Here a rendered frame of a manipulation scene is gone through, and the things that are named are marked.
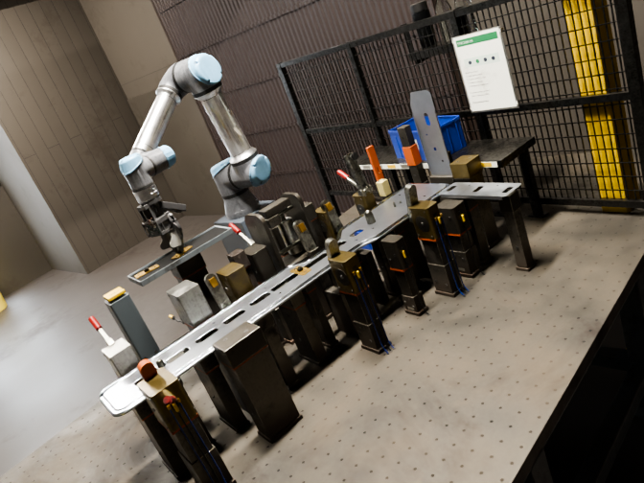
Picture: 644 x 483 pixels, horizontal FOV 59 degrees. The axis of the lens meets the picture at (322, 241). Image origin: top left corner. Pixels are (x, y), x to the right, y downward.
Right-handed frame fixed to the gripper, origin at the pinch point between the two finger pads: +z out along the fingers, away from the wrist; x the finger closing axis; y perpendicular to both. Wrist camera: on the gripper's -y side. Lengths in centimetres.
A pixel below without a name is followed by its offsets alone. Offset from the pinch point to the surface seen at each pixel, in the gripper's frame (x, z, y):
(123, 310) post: -8.6, 7.4, 25.6
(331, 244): 56, 9, -5
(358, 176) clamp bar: 46, 6, -55
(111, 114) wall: -406, -33, -363
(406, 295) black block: 65, 40, -23
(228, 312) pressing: 24.1, 17.7, 15.7
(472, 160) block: 86, 12, -67
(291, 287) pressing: 41.6, 17.7, 3.3
